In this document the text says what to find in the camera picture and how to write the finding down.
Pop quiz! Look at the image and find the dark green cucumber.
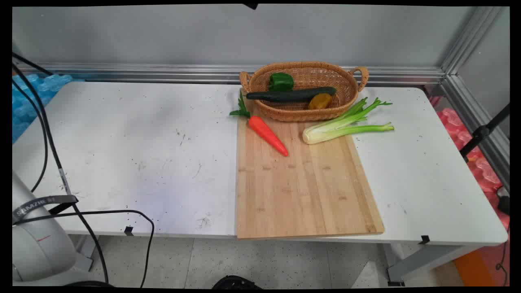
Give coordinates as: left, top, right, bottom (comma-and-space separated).
245, 86, 337, 103

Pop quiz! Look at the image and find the green bell pepper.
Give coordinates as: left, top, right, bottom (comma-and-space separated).
268, 72, 295, 92

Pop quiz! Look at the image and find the yellow bell pepper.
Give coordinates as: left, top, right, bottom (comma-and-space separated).
308, 93, 333, 110

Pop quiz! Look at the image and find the woven wicker basket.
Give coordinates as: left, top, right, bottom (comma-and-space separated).
239, 61, 370, 122

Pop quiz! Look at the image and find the orange toy carrot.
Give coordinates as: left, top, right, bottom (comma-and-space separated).
229, 90, 289, 157

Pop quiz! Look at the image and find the green celery stalk bunch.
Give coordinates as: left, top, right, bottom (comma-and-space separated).
302, 97, 395, 145

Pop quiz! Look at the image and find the bamboo cutting board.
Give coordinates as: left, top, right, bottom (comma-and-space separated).
235, 96, 385, 240

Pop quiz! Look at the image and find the blue bubble wrap sheet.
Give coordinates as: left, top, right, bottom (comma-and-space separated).
12, 73, 84, 144

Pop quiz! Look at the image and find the black tripod stand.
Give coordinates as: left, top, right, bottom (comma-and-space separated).
459, 103, 510, 163

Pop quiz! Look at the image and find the pink bubble wrap sheet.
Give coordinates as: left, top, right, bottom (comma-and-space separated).
428, 96, 510, 228

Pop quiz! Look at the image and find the black round object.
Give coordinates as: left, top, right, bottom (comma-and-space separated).
212, 275, 263, 289

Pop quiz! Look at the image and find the grey table leg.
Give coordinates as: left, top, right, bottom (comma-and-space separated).
72, 235, 98, 272
383, 243, 485, 286

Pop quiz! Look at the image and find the black power adapter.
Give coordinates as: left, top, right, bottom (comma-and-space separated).
497, 186, 510, 215

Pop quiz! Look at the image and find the orange floor mat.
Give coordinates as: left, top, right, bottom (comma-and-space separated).
453, 243, 510, 286

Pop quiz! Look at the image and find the horizontal aluminium frame rail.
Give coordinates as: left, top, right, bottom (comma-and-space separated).
12, 62, 446, 86

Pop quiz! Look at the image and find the upright aluminium frame post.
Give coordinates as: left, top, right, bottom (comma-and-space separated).
441, 6, 505, 75

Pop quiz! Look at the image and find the black looping cable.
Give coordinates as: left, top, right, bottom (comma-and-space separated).
13, 209, 155, 288

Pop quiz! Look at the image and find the black cable with white label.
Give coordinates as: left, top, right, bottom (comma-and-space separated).
12, 52, 109, 284

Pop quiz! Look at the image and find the thin black cable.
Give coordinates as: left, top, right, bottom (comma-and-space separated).
12, 78, 49, 193

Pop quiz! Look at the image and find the slanted aluminium frame rail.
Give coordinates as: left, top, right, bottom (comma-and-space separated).
441, 74, 510, 191

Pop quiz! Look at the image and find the grey SAMZHE cable strap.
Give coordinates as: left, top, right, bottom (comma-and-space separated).
12, 195, 79, 224

